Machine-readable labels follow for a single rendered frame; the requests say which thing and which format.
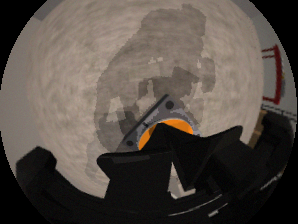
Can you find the orange round plate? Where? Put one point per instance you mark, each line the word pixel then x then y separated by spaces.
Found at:
pixel 176 122

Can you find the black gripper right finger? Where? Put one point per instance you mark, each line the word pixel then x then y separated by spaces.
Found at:
pixel 192 152

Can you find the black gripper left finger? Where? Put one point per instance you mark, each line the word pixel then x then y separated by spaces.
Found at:
pixel 154 160

